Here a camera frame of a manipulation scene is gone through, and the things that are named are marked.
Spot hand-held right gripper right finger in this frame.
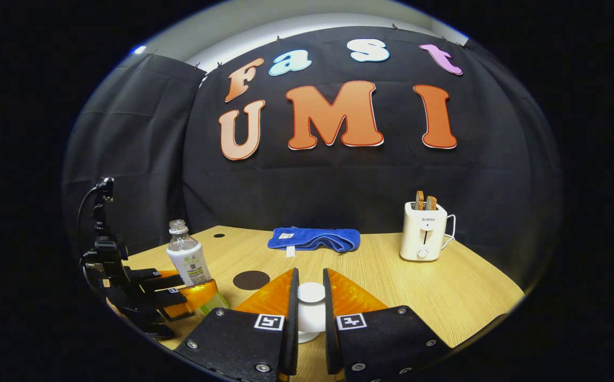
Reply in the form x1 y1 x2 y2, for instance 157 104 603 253
323 267 452 382

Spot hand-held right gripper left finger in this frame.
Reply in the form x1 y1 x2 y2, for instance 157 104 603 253
173 267 300 382

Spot clear water bottle white label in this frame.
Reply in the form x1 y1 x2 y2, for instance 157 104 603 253
166 220 231 316

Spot white teacup lid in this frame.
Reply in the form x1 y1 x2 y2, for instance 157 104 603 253
297 283 327 332

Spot dark round coaster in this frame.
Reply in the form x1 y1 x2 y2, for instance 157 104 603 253
233 271 271 291

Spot blue folded towel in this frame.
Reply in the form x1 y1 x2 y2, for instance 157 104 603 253
267 227 361 258

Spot white toaster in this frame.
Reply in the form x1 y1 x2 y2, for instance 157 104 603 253
399 201 448 262

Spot black backdrop cloth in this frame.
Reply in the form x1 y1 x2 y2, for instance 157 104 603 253
63 25 562 276

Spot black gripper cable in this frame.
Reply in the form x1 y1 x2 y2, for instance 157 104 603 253
77 180 101 255

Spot white toaster cable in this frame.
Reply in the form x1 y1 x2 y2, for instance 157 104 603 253
441 214 457 250

